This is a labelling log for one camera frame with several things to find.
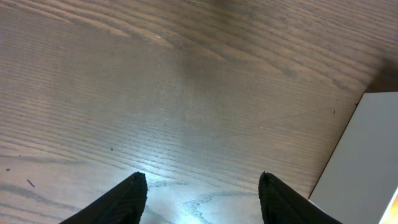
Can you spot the white cardboard box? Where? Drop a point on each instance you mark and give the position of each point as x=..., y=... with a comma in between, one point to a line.
x=359, y=182

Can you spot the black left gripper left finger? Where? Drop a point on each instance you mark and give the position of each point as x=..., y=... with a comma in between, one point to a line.
x=123, y=204

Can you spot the orange yellow rubber toy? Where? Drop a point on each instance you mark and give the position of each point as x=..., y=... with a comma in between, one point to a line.
x=391, y=216

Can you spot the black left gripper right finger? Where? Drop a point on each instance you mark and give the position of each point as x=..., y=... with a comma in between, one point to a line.
x=281, y=204

